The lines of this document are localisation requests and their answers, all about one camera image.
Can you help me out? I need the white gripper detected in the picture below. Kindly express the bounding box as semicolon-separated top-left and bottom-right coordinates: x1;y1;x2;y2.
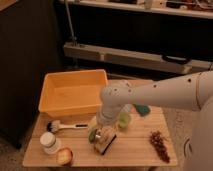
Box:
96;104;120;126

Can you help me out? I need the wooden board eraser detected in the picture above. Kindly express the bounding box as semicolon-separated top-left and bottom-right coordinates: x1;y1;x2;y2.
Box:
94;127;116;155

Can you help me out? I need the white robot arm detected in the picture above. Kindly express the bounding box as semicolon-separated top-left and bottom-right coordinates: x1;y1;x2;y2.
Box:
97;70;213;171

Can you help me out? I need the yellow plastic tray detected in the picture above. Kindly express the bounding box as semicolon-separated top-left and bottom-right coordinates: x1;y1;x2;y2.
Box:
38;69;108;118

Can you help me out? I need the green plastic cup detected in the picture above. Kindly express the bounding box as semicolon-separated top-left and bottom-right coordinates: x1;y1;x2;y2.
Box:
118;112;131;128

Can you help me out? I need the green peeler tool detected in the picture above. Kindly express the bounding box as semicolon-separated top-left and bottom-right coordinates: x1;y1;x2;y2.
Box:
88;128;101;143

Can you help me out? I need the wooden table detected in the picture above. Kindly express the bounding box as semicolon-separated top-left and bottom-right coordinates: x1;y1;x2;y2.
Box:
23;106;177;168

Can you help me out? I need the teal sponge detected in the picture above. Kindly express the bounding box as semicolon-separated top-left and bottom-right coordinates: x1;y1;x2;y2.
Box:
135;105;150;117

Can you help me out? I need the dried red twig bunch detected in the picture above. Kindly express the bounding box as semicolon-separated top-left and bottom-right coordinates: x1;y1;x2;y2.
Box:
149;131;170;163

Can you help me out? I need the white dish brush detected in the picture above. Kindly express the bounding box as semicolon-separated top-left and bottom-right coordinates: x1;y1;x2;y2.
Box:
46;120;88;133

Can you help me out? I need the bread roll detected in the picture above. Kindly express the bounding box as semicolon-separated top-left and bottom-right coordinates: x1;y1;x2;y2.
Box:
56;148;73;165

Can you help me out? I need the grey long case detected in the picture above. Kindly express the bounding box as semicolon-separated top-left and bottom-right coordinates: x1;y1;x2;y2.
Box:
63;42;213;74

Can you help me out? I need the white lidded jar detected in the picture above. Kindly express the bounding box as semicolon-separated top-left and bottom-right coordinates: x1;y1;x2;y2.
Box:
40;132;61;155

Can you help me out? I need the metal pole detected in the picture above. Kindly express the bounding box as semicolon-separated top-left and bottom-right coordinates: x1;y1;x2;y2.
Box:
64;0;77;46

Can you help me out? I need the wall shelf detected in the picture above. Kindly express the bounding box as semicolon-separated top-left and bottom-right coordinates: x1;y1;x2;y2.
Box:
67;0;213;19

